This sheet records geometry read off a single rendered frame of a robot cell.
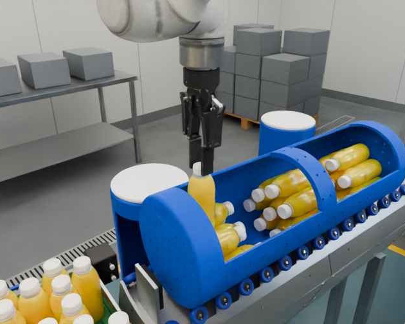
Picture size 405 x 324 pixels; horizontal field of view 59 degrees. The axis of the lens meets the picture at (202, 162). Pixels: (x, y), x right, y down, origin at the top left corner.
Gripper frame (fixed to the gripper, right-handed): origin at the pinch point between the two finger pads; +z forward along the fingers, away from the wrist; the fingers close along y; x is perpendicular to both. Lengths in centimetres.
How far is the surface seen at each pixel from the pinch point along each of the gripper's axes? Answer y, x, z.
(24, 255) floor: 169, 25, 131
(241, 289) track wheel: -10.7, -5.1, 34.5
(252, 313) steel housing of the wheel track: -12.6, -8.2, 43.3
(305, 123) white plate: 48, -102, 27
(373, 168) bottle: -8, -66, 19
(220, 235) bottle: -6.1, -1.5, 18.8
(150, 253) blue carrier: 8.7, 10.1, 28.5
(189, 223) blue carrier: -7.5, 8.5, 10.2
